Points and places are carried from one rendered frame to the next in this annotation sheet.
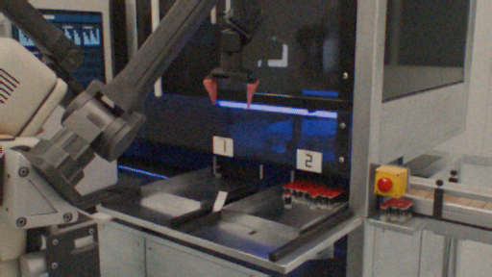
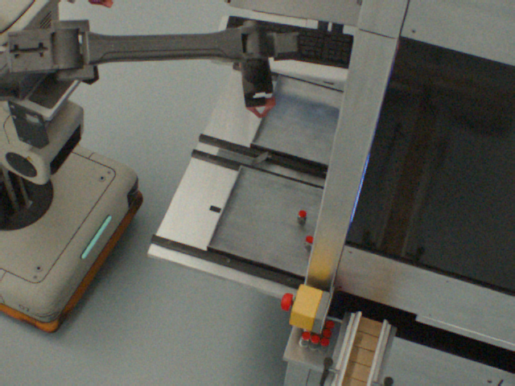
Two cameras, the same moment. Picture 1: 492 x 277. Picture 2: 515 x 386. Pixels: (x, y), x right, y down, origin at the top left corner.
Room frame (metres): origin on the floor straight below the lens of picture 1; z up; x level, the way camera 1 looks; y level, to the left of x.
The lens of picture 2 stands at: (0.90, -1.12, 2.66)
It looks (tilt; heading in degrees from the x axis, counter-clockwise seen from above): 56 degrees down; 66
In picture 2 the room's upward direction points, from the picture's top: 5 degrees clockwise
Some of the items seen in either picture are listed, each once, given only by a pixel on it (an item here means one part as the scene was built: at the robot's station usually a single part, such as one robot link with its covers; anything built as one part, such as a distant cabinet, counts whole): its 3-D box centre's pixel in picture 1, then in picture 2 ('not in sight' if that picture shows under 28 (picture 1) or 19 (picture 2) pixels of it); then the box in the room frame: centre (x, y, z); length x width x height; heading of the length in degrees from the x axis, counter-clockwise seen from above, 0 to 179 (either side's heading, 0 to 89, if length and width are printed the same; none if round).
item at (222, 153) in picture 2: (208, 207); (241, 153); (1.38, 0.11, 0.91); 0.14 x 0.03 x 0.06; 142
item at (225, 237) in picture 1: (232, 210); (280, 174); (1.47, 0.04, 0.87); 0.70 x 0.48 x 0.02; 52
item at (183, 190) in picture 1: (206, 187); (323, 128); (1.63, 0.13, 0.90); 0.34 x 0.26 x 0.04; 142
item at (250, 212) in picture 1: (292, 207); (287, 227); (1.42, -0.14, 0.90); 0.34 x 0.26 x 0.04; 142
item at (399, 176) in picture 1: (391, 181); (309, 308); (1.36, -0.41, 1.00); 0.08 x 0.07 x 0.07; 142
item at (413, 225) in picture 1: (400, 219); (319, 342); (1.38, -0.44, 0.87); 0.14 x 0.13 x 0.02; 142
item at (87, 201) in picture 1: (88, 203); (287, 40); (1.69, 0.55, 0.82); 0.40 x 0.14 x 0.02; 151
